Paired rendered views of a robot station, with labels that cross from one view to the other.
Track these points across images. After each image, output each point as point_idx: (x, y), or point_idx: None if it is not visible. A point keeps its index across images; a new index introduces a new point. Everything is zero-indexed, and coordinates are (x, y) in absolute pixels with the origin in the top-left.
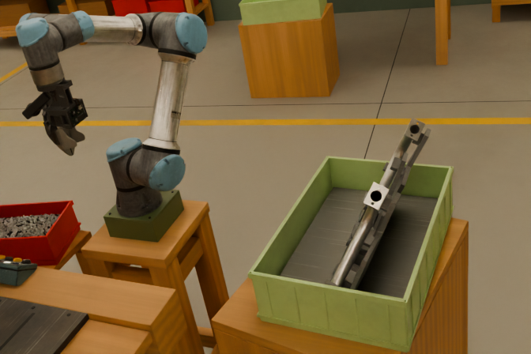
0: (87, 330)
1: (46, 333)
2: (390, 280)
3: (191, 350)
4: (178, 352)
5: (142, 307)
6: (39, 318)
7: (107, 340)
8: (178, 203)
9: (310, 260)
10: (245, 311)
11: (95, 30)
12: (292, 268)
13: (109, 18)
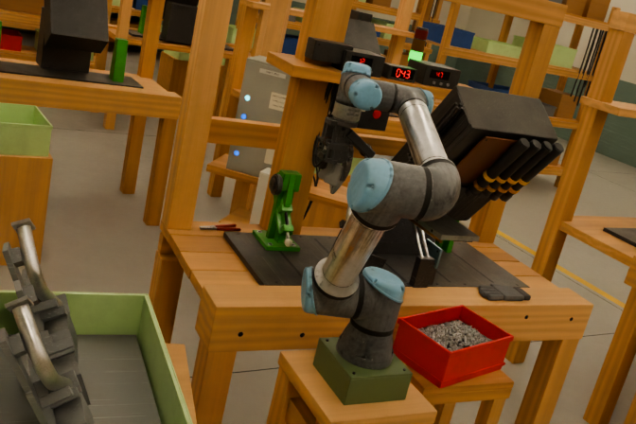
0: (252, 284)
1: (273, 272)
2: (10, 372)
3: (203, 376)
4: (201, 349)
5: (225, 292)
6: (293, 277)
7: (227, 281)
8: (343, 384)
9: (120, 377)
10: None
11: (406, 132)
12: (134, 365)
13: (422, 136)
